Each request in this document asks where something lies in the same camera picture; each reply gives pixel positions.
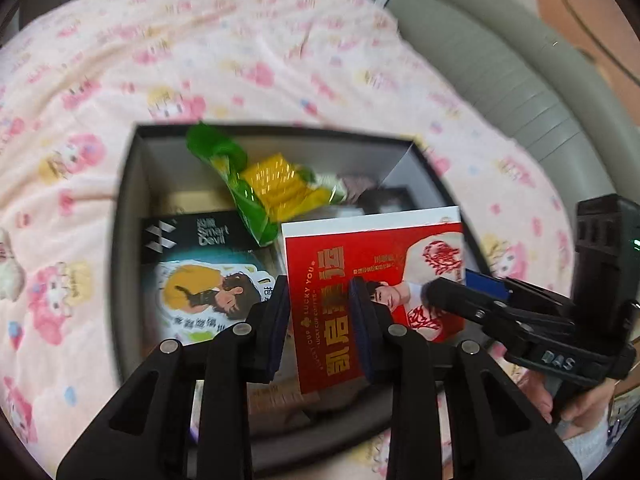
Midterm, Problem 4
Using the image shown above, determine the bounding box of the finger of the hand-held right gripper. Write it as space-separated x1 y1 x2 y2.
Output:
422 276 576 346
462 267 576 311

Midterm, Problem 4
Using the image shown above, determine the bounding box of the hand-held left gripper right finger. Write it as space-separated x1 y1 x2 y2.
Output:
348 277 583 480

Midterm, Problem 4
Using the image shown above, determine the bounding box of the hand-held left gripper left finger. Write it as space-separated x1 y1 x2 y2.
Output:
56 275 292 480

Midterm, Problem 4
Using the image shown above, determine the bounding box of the red Lucky You card box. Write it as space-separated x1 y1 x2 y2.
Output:
281 206 467 395

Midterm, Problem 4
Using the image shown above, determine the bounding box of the round cartoon sticker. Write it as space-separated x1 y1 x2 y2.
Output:
152 252 281 346

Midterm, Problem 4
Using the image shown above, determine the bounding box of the black square frame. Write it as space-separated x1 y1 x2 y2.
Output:
357 186 416 216

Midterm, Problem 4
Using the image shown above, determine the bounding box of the green corn snack packet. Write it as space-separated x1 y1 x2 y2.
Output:
186 121 348 248

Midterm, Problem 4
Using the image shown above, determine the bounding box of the black cardboard box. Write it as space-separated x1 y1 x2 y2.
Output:
112 122 493 476

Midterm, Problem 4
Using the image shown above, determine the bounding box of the person's right hand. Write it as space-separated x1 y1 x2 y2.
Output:
525 375 616 428

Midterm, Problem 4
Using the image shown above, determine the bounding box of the black screen protector box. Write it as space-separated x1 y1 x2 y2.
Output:
140 212 273 266

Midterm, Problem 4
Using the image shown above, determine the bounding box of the cream and pink tube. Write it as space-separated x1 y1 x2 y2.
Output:
337 172 381 201

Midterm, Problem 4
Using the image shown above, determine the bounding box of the tan flat envelope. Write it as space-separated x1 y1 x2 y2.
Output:
160 190 236 221

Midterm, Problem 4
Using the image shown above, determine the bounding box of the grey padded headboard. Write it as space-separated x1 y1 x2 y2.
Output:
385 0 640 241

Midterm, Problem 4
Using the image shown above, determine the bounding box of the pink printed blanket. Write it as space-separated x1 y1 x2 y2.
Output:
0 0 576 480

